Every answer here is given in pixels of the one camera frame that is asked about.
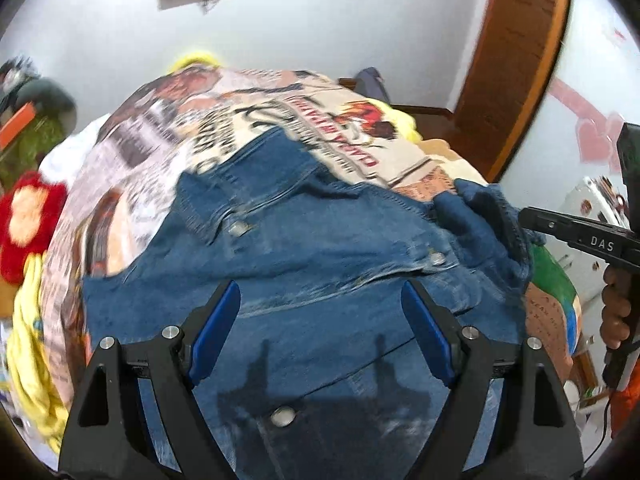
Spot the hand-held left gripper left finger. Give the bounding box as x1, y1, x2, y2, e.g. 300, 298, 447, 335
59, 280, 242, 480

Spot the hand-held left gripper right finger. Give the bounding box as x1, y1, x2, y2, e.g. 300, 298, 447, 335
401, 280, 586, 480

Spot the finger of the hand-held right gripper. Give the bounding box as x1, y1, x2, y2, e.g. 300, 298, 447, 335
518, 206, 583, 243

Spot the blue denim jacket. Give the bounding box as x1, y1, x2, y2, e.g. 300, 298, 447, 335
80, 127, 533, 480

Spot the person's right hand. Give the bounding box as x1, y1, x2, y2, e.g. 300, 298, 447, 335
601, 262, 635, 349

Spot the white appliance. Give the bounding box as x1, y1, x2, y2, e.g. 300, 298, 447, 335
557, 175, 632, 311

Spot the orange garment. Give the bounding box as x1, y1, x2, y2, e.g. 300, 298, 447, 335
612, 385, 640, 441

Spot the wooden door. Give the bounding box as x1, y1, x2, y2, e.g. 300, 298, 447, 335
450, 0, 573, 183

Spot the yellow fleece cloth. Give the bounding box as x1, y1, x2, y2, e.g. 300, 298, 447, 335
7, 255, 68, 453

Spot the newspaper printed blanket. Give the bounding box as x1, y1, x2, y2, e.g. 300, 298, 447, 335
40, 67, 583, 411

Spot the red plush toy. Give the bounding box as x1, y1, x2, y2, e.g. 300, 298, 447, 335
0, 170, 68, 286

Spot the dark blue cloth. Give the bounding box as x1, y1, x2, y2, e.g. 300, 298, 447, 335
354, 66, 391, 106

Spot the white cloth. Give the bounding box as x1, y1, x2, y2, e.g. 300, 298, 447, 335
37, 112, 116, 181

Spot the green bag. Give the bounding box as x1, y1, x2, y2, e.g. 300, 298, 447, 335
0, 115, 66, 188

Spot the dark grey hat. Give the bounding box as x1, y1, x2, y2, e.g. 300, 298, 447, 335
15, 77, 78, 131

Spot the orange box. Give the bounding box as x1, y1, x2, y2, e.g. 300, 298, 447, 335
0, 101, 38, 148

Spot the pink wall sticker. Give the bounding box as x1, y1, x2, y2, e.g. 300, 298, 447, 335
550, 77, 627, 162

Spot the black cable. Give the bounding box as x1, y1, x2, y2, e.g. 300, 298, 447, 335
596, 389, 615, 453

